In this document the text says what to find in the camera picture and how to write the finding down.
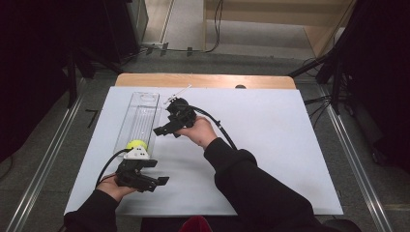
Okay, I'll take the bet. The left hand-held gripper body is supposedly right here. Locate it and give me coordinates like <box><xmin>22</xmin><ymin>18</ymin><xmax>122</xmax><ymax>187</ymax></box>
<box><xmin>113</xmin><ymin>146</ymin><xmax>159</xmax><ymax>193</ymax></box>

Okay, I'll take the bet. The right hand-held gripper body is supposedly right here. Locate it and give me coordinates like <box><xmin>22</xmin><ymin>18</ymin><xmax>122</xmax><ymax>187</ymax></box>
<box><xmin>162</xmin><ymin>84</ymin><xmax>197</xmax><ymax>131</ymax></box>

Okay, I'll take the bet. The clear plastic container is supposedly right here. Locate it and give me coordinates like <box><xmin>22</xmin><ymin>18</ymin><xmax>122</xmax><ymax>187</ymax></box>
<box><xmin>113</xmin><ymin>91</ymin><xmax>162</xmax><ymax>159</ymax></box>

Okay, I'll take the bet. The yellow tennis ball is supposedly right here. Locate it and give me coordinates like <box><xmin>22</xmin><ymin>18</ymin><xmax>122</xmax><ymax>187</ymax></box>
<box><xmin>126</xmin><ymin>138</ymin><xmax>149</xmax><ymax>153</ymax></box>

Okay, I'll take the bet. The person's left hand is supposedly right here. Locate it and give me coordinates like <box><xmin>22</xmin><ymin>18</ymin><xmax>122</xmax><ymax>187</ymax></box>
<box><xmin>95</xmin><ymin>174</ymin><xmax>138</xmax><ymax>204</ymax></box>

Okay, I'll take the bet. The person's right hand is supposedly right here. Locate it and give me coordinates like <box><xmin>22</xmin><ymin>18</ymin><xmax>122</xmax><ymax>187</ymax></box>
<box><xmin>175</xmin><ymin>115</ymin><xmax>219</xmax><ymax>150</ymax></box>

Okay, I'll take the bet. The wooden table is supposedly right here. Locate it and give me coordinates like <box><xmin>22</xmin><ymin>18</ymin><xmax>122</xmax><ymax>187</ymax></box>
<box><xmin>114</xmin><ymin>72</ymin><xmax>297</xmax><ymax>91</ymax></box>

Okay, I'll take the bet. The red cloth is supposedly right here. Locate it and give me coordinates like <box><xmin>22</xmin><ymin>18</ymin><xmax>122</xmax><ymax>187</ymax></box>
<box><xmin>178</xmin><ymin>215</ymin><xmax>214</xmax><ymax>232</ymax></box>

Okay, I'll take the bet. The white board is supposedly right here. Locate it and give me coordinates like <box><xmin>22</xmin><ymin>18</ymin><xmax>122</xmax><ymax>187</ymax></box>
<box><xmin>63</xmin><ymin>85</ymin><xmax>344</xmax><ymax>217</ymax></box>

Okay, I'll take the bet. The dark cabinet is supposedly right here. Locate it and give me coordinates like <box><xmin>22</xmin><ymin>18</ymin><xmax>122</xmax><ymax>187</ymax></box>
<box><xmin>102</xmin><ymin>0</ymin><xmax>150</xmax><ymax>64</ymax></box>

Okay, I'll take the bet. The black stand leg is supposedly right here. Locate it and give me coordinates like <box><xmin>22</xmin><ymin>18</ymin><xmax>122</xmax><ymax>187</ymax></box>
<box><xmin>287</xmin><ymin>52</ymin><xmax>337</xmax><ymax>79</ymax></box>
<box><xmin>66</xmin><ymin>47</ymin><xmax>80</xmax><ymax>109</ymax></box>

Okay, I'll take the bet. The light wooden shelf unit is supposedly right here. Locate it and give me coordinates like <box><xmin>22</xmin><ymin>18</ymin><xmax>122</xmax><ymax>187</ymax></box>
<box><xmin>202</xmin><ymin>0</ymin><xmax>356</xmax><ymax>60</ymax></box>

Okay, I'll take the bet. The black curtain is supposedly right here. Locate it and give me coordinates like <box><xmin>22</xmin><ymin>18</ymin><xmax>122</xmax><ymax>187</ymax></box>
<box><xmin>0</xmin><ymin>0</ymin><xmax>109</xmax><ymax>163</ymax></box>
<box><xmin>333</xmin><ymin>0</ymin><xmax>410</xmax><ymax>173</ymax></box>

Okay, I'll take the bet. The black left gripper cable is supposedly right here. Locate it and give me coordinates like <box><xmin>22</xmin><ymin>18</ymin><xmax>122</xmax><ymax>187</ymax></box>
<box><xmin>94</xmin><ymin>148</ymin><xmax>130</xmax><ymax>189</ymax></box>

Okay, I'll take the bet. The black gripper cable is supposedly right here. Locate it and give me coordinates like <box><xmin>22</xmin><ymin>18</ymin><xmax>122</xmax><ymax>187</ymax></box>
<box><xmin>189</xmin><ymin>104</ymin><xmax>239</xmax><ymax>152</ymax></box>
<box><xmin>94</xmin><ymin>148</ymin><xmax>130</xmax><ymax>189</ymax></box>

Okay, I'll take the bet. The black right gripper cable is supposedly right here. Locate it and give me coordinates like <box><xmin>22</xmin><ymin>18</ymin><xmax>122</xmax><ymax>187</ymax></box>
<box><xmin>189</xmin><ymin>104</ymin><xmax>239</xmax><ymax>152</ymax></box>

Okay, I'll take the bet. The metal floor rail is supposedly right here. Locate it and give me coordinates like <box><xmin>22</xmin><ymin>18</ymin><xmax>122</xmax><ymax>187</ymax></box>
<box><xmin>317</xmin><ymin>86</ymin><xmax>395</xmax><ymax>232</ymax></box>
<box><xmin>4</xmin><ymin>78</ymin><xmax>88</xmax><ymax>232</ymax></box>

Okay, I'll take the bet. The black hanging cable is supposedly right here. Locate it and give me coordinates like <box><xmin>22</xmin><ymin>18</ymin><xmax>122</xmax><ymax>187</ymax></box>
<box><xmin>185</xmin><ymin>0</ymin><xmax>225</xmax><ymax>54</ymax></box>

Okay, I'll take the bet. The bundle of black cables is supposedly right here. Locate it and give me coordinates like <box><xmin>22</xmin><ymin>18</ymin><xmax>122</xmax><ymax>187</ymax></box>
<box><xmin>303</xmin><ymin>94</ymin><xmax>334</xmax><ymax>128</ymax></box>

